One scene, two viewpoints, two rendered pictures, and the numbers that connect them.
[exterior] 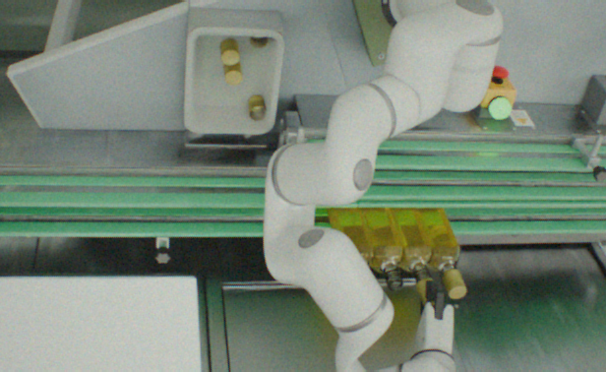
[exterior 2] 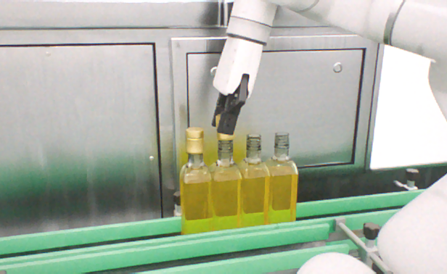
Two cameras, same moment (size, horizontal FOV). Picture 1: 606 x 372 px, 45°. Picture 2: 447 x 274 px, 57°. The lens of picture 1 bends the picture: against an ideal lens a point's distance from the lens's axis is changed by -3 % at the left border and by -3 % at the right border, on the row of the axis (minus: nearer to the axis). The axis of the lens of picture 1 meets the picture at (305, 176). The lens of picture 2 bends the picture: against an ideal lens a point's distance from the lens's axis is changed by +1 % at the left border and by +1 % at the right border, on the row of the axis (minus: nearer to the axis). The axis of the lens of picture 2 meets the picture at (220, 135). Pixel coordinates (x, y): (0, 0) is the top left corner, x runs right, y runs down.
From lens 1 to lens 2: 0.96 m
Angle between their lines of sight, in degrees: 41
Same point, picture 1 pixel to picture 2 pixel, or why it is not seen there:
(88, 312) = (446, 129)
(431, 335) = (257, 56)
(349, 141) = not seen: outside the picture
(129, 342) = (424, 102)
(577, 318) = (19, 146)
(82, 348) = not seen: outside the picture
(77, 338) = not seen: outside the picture
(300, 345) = (305, 103)
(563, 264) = (12, 219)
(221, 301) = (356, 144)
